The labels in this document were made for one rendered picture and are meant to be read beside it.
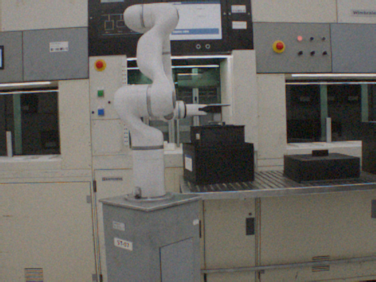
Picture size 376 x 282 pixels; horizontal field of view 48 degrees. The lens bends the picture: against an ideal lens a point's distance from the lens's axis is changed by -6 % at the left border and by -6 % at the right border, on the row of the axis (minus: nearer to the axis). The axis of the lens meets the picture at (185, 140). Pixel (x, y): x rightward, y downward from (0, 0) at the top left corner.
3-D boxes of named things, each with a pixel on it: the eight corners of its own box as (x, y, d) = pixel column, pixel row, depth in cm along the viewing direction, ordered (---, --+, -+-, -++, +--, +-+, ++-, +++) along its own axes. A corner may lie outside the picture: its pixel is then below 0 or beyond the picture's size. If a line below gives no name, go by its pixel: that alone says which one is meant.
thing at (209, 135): (190, 170, 219) (189, 106, 218) (229, 168, 223) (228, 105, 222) (203, 176, 195) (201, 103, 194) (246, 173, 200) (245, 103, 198)
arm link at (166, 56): (175, 52, 187) (179, 122, 194) (168, 51, 202) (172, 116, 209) (154, 54, 185) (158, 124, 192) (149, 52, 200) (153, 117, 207)
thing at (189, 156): (182, 177, 220) (181, 142, 220) (236, 174, 226) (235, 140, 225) (195, 185, 193) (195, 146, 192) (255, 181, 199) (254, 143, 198)
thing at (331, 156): (299, 183, 186) (299, 153, 185) (281, 174, 215) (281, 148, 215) (362, 180, 188) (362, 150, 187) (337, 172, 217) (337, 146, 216)
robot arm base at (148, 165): (148, 204, 153) (146, 151, 152) (114, 199, 166) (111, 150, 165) (185, 196, 167) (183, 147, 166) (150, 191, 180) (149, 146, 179)
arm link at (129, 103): (160, 149, 159) (158, 82, 158) (111, 150, 161) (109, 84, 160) (166, 147, 171) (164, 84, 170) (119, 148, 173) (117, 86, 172)
